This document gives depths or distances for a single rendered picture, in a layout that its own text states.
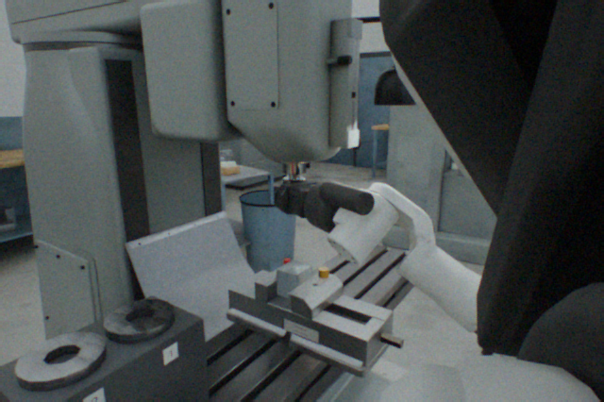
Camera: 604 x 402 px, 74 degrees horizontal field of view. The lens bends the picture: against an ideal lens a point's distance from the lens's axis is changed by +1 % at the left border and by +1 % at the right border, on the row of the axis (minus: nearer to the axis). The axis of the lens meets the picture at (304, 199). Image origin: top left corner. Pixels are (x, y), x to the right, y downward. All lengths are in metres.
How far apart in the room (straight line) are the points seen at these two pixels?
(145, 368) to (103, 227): 0.51
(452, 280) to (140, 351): 0.41
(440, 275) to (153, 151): 0.71
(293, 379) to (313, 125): 0.45
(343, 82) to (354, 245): 0.28
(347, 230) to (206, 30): 0.43
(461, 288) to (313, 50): 0.42
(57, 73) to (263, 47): 0.53
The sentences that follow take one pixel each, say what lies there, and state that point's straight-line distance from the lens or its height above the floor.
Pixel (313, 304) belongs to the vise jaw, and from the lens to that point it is 0.80.
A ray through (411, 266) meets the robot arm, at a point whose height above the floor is 1.20.
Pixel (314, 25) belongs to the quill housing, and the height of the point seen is 1.54.
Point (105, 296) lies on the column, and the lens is 1.08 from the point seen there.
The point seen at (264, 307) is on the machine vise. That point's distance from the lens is 0.87.
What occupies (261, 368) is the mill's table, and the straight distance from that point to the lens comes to 0.80.
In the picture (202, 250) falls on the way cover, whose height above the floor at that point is 1.03.
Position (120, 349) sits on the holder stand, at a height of 1.13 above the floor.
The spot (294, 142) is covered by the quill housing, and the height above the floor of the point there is 1.35.
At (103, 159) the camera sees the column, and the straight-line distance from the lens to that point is 0.97.
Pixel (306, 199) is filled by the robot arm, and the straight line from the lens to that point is 0.68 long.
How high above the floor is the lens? 1.43
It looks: 15 degrees down
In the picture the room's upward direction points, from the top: straight up
